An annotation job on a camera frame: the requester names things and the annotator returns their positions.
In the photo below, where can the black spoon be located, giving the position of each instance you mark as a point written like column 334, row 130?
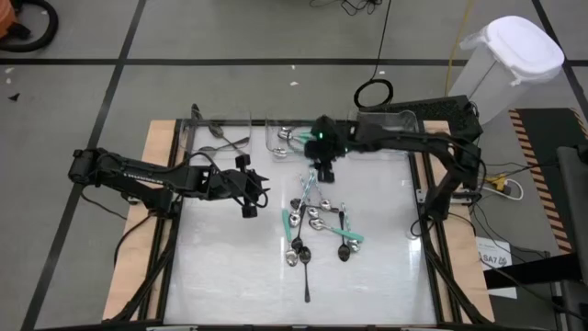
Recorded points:
column 305, row 255
column 343, row 252
column 295, row 203
column 297, row 243
column 215, row 129

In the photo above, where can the metal spoon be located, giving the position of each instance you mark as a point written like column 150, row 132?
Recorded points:
column 207, row 149

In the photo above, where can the black aluminium table frame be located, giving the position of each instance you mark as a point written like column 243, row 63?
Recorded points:
column 257, row 122

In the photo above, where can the white lidded trash bin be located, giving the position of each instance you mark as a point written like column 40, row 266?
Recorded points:
column 519, row 46

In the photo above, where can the orange vacuum cleaner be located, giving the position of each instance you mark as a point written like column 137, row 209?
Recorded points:
column 5, row 20

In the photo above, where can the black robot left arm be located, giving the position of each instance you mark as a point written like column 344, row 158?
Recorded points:
column 138, row 174

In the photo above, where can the clear plastic bin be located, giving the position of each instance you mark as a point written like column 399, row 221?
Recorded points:
column 271, row 138
column 395, row 120
column 229, row 124

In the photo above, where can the yellow power plug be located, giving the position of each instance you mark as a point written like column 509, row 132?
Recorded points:
column 498, row 184

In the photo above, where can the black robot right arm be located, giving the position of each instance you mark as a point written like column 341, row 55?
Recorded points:
column 413, row 138

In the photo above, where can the white paper label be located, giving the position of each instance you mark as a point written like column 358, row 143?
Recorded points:
column 494, row 257

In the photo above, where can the black camera post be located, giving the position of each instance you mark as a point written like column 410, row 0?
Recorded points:
column 196, row 112

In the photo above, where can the black floor scrap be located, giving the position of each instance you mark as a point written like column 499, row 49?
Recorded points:
column 14, row 97

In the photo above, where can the hazard striped black mat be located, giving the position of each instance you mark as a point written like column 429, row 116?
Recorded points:
column 546, row 133

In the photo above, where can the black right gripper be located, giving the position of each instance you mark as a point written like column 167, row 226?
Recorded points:
column 331, row 138

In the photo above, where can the black metal beam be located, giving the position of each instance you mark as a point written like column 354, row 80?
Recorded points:
column 528, row 273

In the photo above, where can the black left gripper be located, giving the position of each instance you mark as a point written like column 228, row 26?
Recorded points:
column 220, row 181

